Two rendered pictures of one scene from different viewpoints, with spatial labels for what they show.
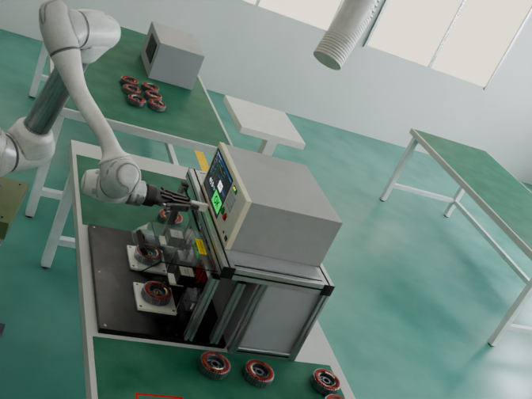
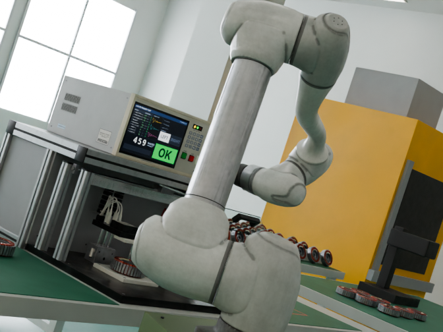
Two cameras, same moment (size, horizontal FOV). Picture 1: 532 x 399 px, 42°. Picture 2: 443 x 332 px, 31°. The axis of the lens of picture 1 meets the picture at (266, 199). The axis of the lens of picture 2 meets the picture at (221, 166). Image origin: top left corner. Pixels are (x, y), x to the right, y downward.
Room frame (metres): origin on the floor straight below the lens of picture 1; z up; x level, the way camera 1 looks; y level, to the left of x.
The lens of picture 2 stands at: (3.10, 2.71, 1.20)
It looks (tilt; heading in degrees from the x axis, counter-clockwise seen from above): 0 degrees down; 249
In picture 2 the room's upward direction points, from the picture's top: 18 degrees clockwise
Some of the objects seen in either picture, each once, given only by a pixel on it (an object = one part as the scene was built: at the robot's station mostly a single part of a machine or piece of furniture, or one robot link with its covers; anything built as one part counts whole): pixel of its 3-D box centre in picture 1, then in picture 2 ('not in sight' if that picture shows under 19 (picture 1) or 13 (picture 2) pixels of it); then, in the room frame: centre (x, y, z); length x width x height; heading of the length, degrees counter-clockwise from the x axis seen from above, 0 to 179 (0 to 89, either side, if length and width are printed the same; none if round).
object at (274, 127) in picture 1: (247, 157); not in sight; (3.35, 0.18, 0.98); 0.37 x 0.35 x 0.46; 27
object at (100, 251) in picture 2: not in sight; (99, 253); (2.45, 0.20, 0.80); 0.07 x 0.05 x 0.06; 27
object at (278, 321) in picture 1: (277, 321); not in sight; (2.18, -0.23, 0.91); 0.28 x 0.03 x 0.32; 117
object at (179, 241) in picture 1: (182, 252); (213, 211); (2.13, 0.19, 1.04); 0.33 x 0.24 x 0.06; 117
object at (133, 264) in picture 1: (146, 260); (126, 275); (2.39, 0.33, 0.78); 0.15 x 0.15 x 0.01; 27
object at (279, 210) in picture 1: (268, 203); (136, 128); (2.42, -0.02, 1.22); 0.44 x 0.39 x 0.20; 27
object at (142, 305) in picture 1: (154, 298); not in sight; (2.17, 0.22, 0.78); 0.15 x 0.15 x 0.01; 27
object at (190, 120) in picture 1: (115, 118); not in sight; (4.48, 1.19, 0.38); 1.85 x 1.10 x 0.75; 27
